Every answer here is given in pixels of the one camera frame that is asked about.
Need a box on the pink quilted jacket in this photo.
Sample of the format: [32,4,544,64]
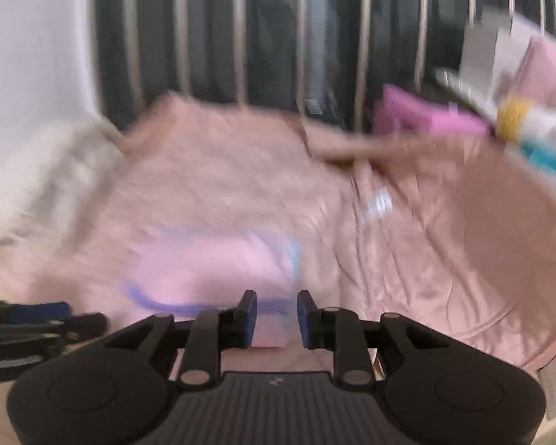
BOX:
[37,92,556,374]

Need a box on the white and yellow plush toy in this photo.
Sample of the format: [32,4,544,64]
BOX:
[495,95,556,182]

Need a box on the flat dark packet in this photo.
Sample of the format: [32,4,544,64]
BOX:
[433,67,497,121]

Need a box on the pink storage box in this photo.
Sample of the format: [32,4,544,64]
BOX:
[374,84,492,139]

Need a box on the pink pouch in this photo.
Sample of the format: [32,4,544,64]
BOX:
[512,37,556,113]

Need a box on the beige knitted fringed scarf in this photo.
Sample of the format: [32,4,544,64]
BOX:
[0,118,127,253]

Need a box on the pink garment with purple trim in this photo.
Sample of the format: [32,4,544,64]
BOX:
[123,228,307,349]

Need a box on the stack of white boxes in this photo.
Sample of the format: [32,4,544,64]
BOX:
[458,9,540,119]

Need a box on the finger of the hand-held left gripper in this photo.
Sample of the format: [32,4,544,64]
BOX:
[0,300,74,326]
[0,313,108,359]

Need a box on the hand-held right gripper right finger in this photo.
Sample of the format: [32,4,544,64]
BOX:
[297,290,451,389]

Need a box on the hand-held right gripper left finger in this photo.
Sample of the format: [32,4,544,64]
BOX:
[104,290,259,390]

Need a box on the metal window grille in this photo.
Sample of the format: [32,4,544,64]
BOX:
[93,0,556,123]

